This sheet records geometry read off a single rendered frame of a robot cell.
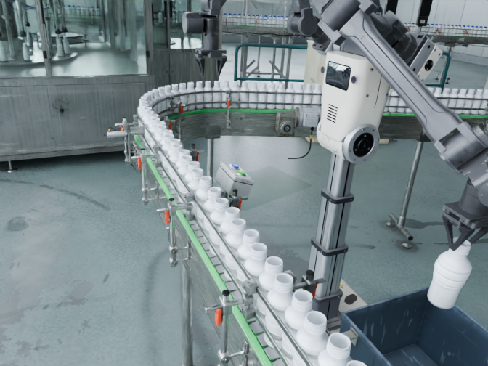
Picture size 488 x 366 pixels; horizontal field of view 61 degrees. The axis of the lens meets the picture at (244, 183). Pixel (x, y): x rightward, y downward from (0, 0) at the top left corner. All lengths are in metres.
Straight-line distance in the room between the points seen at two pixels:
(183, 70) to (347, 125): 4.97
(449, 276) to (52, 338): 2.00
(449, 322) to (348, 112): 0.75
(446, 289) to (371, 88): 0.78
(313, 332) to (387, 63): 0.55
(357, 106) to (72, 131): 3.26
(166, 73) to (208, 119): 3.68
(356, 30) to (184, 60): 5.49
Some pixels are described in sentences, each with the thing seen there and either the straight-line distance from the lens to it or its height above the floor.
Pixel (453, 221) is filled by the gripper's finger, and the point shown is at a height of 1.27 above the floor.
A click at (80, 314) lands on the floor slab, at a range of 2.59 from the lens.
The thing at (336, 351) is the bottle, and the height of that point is 1.16.
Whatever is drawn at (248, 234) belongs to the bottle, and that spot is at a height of 1.15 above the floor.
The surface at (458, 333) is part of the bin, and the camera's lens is 1.31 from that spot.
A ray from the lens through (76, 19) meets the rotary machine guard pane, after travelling 4.18.
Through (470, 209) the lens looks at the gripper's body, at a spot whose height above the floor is 1.31.
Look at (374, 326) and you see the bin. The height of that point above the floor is 0.87.
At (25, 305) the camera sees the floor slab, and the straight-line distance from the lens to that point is 2.75.
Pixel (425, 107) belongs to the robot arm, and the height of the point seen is 1.49.
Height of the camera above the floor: 1.68
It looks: 25 degrees down
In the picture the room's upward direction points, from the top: 3 degrees clockwise
